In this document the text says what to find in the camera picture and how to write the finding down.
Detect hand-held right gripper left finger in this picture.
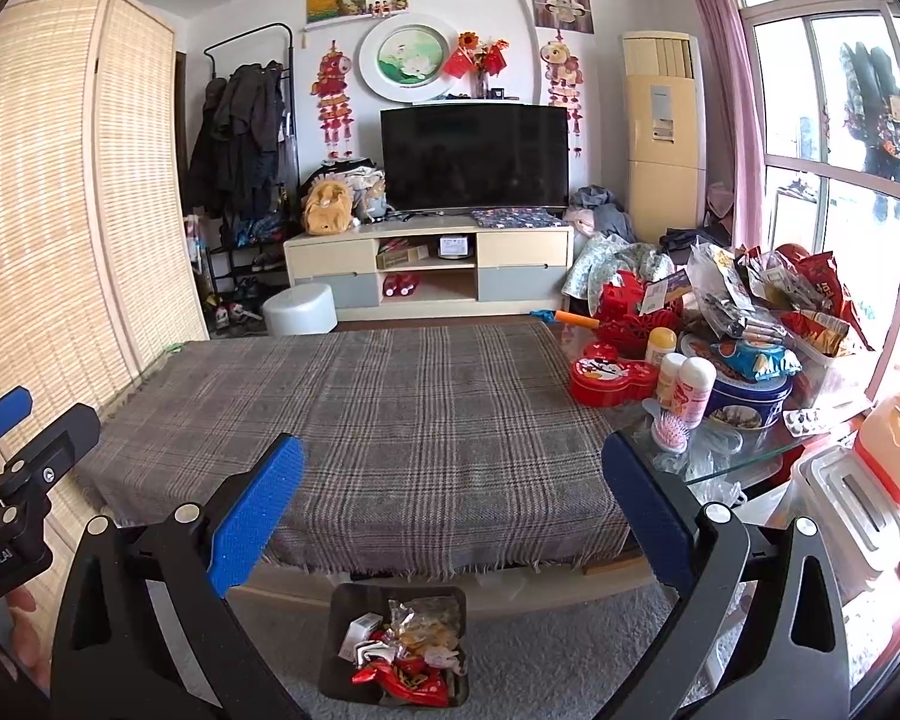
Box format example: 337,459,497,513
49,431,308,720

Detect vase of artificial flowers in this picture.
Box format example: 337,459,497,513
442,30,511,98

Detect red snack bag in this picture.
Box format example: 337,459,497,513
351,649,451,707

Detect red cartoon tin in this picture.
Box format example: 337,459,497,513
570,340,659,407

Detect dark clothes on line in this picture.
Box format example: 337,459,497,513
840,41,900,181

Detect floral cloth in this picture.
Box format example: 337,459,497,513
561,232,676,316

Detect grey plaid tablecloth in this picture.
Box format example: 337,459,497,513
71,319,635,578

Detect bamboo sliding screen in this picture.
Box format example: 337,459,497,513
0,0,211,616

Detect coffee table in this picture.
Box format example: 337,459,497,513
225,315,871,620

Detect pink hairbrush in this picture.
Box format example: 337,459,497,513
651,409,689,453

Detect white bottle pink label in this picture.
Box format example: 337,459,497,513
675,356,717,425

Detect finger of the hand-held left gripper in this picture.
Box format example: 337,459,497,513
0,403,102,515
0,386,35,455

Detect white window frame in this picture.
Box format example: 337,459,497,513
727,0,900,391

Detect pill blister pack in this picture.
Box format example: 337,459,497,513
784,409,845,436

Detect person's left hand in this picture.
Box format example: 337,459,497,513
4,583,55,695

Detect red fish hanging ornament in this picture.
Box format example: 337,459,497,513
313,41,357,158

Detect dark hanging coats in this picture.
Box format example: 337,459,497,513
187,61,290,218

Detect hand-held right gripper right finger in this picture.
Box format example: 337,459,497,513
600,431,852,720

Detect cardboard box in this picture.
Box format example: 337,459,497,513
376,238,430,271

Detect orange liquid jug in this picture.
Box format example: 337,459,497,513
853,388,900,507

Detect pink curtain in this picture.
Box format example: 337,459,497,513
679,0,766,248

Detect black metal coat rack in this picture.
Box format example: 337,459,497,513
204,22,301,316

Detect grey plastic bin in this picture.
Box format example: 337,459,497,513
319,581,472,707

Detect slim white bottle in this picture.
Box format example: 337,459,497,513
656,352,687,410

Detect shoe rack with shoes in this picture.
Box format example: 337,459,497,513
195,217,293,335

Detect yellow plush backpack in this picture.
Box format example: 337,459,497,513
302,178,353,236

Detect red plastic basket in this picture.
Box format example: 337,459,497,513
592,270,683,357

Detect blue patterned cloth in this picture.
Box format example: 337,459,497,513
471,208,563,230

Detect cream grey television stand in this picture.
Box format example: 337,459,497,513
283,214,575,308

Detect red doll hanging ornament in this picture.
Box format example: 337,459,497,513
540,30,586,158

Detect clear bag of cookies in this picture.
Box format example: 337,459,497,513
386,595,462,653

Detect pile of snack packets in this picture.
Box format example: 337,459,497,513
682,236,875,357

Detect round lotus wall art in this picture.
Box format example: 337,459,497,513
358,13,462,102

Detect clear plastic container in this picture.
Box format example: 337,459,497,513
784,311,871,391

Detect grey pile of clothes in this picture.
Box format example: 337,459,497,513
570,184,638,241

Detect blue orange toy gun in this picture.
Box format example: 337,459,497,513
529,307,601,331

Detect black flat television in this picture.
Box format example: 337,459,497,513
380,105,569,215

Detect small white red carton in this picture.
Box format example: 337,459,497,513
343,613,385,665

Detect white round stool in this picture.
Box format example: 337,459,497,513
262,286,338,336

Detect blue round cookie tin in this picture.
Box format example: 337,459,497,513
679,334,794,432

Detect orange white plush toy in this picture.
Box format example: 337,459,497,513
355,178,388,224

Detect blue snack bag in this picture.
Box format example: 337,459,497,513
709,337,803,380

